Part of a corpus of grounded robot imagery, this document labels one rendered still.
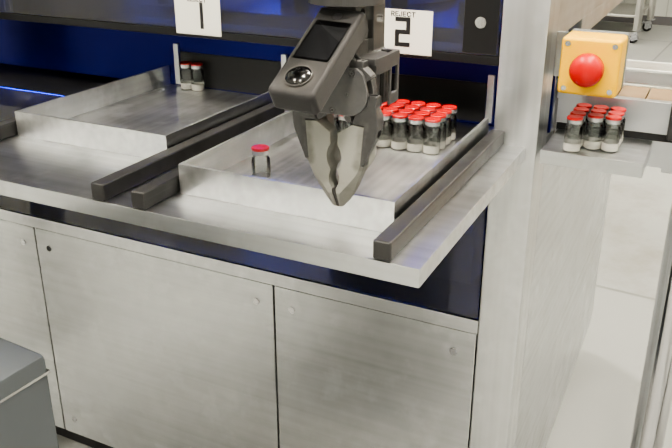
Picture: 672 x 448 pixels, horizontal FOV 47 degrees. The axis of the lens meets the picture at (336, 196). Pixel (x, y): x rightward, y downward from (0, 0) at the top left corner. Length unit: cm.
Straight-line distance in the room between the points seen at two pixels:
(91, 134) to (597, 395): 150
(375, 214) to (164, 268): 74
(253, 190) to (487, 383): 56
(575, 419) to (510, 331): 89
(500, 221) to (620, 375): 119
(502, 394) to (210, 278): 53
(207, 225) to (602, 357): 165
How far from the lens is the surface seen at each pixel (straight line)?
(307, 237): 77
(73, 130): 110
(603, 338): 240
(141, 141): 102
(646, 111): 114
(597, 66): 99
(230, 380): 149
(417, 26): 108
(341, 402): 138
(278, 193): 82
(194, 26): 126
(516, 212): 110
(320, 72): 67
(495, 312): 118
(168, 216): 84
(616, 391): 218
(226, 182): 85
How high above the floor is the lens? 120
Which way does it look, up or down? 21 degrees down
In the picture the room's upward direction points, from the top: straight up
